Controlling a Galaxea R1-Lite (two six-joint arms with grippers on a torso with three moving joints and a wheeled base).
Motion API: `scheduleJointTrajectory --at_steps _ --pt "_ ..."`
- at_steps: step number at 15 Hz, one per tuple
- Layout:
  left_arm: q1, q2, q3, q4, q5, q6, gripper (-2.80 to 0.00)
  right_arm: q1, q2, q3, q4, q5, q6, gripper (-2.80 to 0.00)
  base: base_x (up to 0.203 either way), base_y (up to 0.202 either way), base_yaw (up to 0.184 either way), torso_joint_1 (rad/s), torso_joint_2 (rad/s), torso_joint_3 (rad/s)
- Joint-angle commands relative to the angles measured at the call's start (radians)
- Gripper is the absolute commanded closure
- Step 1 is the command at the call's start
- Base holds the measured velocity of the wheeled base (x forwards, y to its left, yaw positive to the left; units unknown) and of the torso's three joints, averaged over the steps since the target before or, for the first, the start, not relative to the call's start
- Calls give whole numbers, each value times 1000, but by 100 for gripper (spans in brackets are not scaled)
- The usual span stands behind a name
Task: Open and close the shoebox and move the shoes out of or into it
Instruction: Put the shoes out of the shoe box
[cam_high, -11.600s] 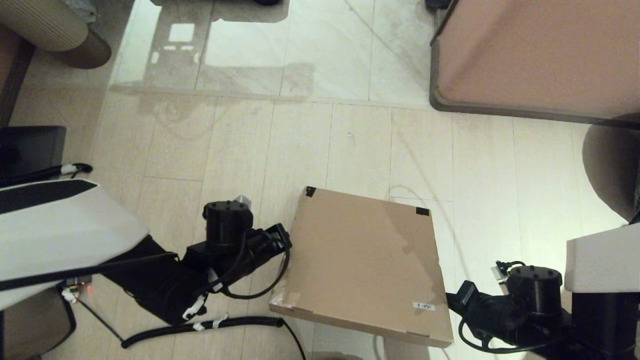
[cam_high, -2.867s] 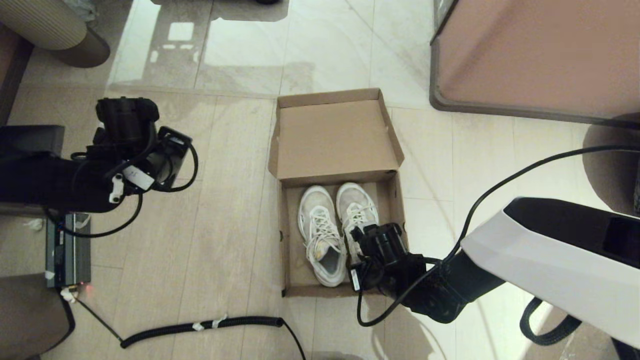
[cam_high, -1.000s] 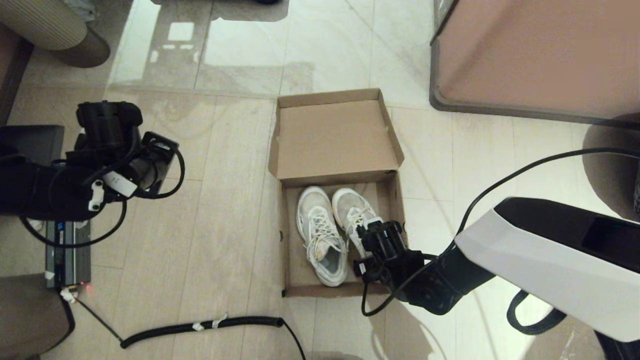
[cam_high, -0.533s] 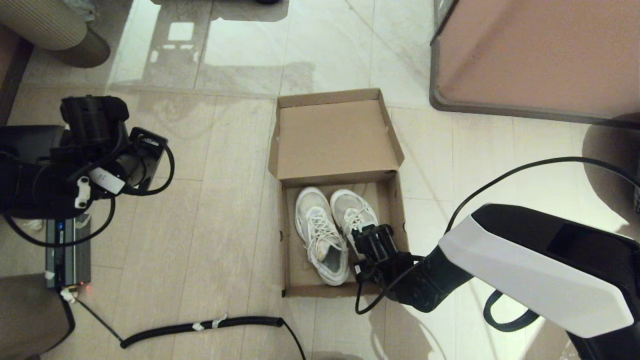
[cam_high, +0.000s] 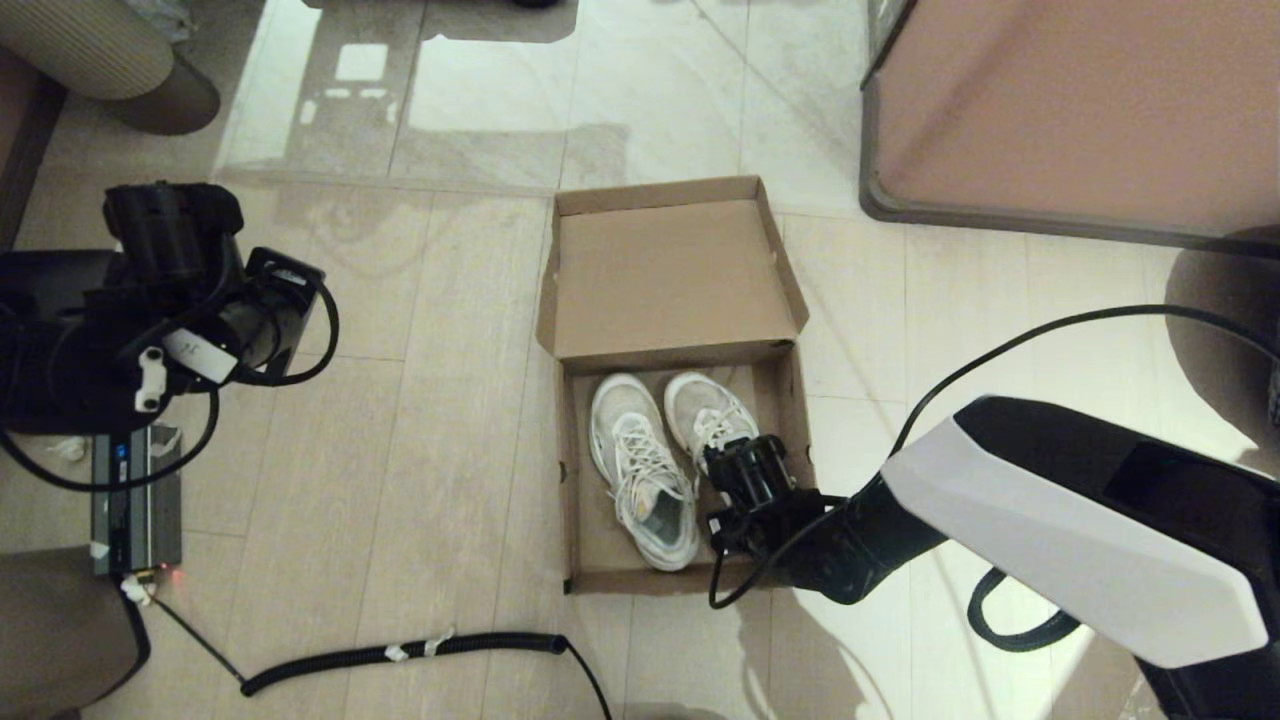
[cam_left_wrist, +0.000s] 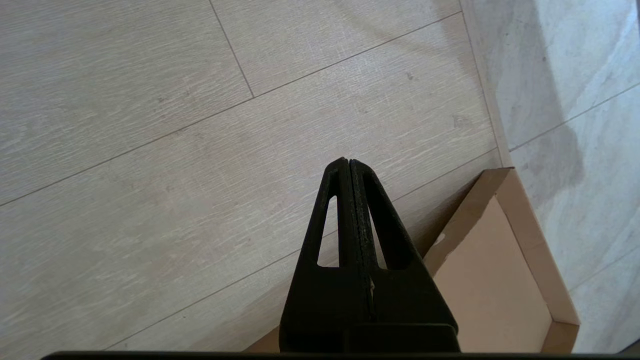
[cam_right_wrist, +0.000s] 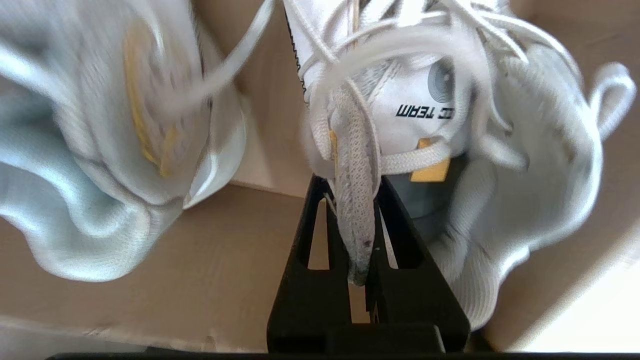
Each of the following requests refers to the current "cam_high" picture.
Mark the clear plastic bag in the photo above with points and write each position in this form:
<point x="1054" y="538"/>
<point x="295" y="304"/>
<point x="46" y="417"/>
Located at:
<point x="150" y="12"/>

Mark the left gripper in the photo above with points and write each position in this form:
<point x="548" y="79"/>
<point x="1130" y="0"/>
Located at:
<point x="280" y="310"/>

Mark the grey metal power device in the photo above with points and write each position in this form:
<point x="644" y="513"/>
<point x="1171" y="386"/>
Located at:
<point x="135" y="500"/>

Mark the ribbed beige pouf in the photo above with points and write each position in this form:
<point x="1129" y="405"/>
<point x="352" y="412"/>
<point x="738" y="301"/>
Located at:
<point x="80" y="50"/>

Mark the white paper scrap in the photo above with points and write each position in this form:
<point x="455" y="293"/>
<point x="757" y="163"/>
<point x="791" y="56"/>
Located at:
<point x="65" y="448"/>

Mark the dark brown furniture edge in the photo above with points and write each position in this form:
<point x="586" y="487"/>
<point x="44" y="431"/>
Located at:
<point x="20" y="130"/>

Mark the white mesh sneaker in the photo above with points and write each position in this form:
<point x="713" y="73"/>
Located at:
<point x="700" y="410"/>
<point x="640" y="470"/>

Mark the pink upholstered furniture grey trim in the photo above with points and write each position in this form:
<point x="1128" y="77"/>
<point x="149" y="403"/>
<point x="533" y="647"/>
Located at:
<point x="1080" y="100"/>

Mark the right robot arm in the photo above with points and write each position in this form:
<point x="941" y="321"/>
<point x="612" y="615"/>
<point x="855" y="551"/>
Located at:
<point x="1080" y="520"/>

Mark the white plug connector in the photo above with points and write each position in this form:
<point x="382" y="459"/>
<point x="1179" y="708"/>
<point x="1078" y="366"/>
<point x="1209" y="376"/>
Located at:
<point x="138" y="590"/>

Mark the brown rounded seat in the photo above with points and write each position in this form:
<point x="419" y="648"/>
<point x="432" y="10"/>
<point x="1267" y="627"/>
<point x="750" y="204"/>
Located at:
<point x="50" y="640"/>

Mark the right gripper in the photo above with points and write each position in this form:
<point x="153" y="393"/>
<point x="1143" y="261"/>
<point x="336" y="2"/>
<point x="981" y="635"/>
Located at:
<point x="755" y="525"/>

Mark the brown cardboard shoe box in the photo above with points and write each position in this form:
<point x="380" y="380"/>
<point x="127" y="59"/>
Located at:
<point x="670" y="280"/>

